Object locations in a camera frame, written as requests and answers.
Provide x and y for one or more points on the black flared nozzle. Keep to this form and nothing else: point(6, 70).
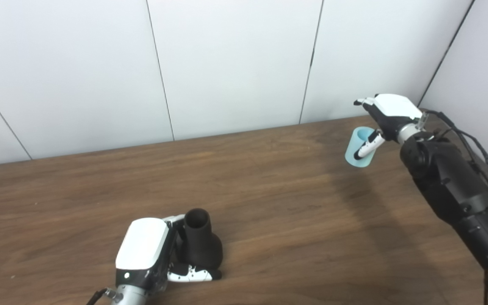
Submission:
point(203, 248)

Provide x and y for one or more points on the light blue cylinder cup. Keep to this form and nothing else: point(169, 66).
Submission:
point(352, 148)

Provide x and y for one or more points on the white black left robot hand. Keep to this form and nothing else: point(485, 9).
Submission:
point(142, 245)

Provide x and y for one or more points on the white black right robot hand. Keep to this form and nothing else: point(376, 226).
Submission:
point(392, 108)

